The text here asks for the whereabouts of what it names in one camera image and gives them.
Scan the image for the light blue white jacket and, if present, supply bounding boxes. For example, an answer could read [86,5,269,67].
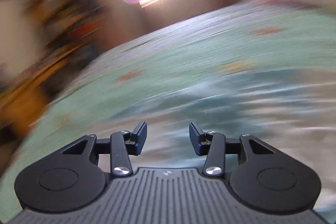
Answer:
[98,69,335,223]

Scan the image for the green quilted bee bedspread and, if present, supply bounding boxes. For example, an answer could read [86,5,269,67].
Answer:
[1,3,335,222]

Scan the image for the wooden desk with drawers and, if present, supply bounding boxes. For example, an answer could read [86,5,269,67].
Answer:
[1,45,83,139]

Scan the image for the wooden bookshelf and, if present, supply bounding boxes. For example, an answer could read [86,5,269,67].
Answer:
[27,0,105,53]

